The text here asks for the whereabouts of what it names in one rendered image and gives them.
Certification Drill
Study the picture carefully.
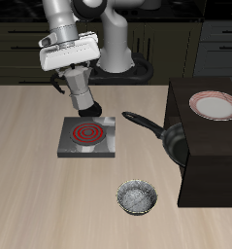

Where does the black frying pan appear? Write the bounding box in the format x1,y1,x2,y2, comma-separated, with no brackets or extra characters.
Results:
121,111,189,169

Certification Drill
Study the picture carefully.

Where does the white plate with red rim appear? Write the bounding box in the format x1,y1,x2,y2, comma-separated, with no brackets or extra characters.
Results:
188,89,232,122

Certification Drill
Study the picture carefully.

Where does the silver moka pot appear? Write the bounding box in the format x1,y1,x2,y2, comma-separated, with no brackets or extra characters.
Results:
50,63,96,112

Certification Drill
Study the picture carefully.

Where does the grey speckled bowl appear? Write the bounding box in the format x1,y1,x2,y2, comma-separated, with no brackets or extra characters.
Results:
116,179,159,217

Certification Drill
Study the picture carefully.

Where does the dark wooden shelf cabinet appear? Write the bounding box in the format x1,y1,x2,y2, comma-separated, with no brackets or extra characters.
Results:
163,77,232,209

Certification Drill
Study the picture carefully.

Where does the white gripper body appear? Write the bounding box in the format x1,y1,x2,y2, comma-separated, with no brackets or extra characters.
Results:
39,31,101,72

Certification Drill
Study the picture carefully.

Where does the dark grey stove plate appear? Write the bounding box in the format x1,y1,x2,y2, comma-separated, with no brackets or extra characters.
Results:
56,116,116,159

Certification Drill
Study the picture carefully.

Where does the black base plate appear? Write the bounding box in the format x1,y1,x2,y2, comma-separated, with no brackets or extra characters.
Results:
86,52,154,83

